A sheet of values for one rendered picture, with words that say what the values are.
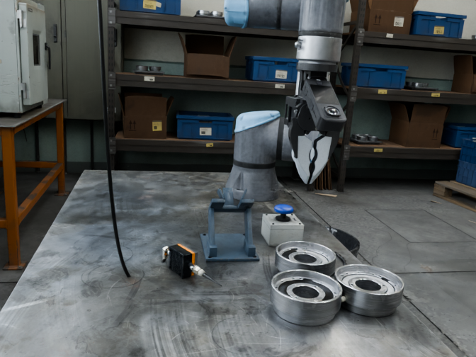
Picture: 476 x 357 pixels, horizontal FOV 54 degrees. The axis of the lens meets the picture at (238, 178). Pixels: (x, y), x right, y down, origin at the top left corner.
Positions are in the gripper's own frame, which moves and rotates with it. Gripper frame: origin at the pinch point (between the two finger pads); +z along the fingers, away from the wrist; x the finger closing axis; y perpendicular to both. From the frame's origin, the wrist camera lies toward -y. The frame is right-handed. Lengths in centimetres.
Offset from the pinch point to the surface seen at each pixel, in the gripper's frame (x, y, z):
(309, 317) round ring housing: 6.8, -22.5, 14.3
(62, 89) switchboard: 97, 367, 15
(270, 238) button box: 4.1, 7.1, 14.4
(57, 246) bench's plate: 44.9, 9.2, 16.1
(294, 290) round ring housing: 6.9, -15.8, 13.7
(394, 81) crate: -208, 335, -10
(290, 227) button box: 0.4, 7.0, 12.0
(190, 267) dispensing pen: 21.8, -6.5, 13.8
